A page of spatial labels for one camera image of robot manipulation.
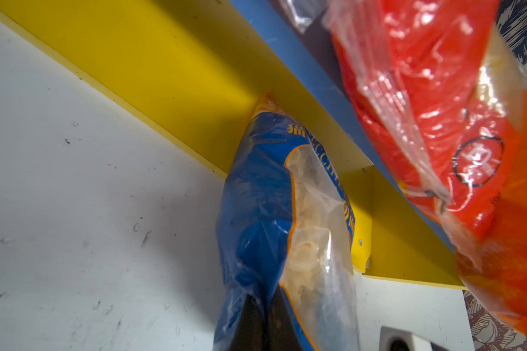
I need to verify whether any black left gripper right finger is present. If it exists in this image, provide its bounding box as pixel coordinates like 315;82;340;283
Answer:
267;287;302;351

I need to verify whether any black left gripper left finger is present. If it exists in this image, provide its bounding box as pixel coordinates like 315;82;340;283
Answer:
228;296;265;351

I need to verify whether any blue orange pasta bag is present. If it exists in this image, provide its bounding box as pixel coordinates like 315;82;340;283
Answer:
213;93;360;350

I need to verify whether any orange macaroni bag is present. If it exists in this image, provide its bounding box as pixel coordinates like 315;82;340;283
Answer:
457;29;527;336

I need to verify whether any red short pasta bag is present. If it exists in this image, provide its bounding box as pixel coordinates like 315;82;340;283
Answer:
280;0;523;247

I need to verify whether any yellow pink blue shelf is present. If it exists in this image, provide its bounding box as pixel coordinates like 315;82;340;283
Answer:
0;1;463;289

